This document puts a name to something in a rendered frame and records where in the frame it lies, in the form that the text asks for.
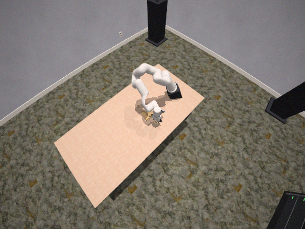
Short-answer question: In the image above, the tan flat mat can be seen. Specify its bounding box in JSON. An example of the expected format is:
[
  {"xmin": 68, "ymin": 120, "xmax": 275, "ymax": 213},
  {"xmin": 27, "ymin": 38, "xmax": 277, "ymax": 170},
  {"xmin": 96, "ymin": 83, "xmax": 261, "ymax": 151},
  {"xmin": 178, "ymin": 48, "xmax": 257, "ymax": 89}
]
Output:
[{"xmin": 141, "ymin": 110, "xmax": 153, "ymax": 120}]

